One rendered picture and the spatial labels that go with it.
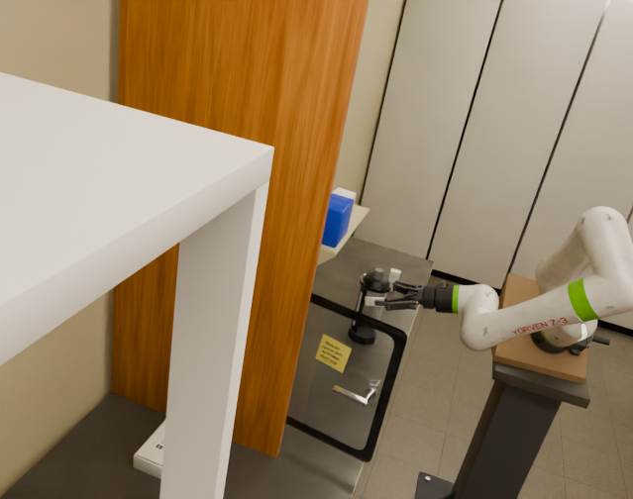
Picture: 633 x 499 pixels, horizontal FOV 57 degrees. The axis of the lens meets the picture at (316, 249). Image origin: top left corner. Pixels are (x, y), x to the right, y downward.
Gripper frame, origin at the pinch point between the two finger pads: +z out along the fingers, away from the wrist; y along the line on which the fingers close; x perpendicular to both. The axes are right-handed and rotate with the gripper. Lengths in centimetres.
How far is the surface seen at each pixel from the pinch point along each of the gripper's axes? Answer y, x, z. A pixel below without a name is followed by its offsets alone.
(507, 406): -12, 48, -45
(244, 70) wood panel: 66, -79, 8
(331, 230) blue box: 56, -43, -4
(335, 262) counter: -48, 11, 28
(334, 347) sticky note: 59, -15, -4
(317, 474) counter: 66, 19, 1
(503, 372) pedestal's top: -6, 30, -43
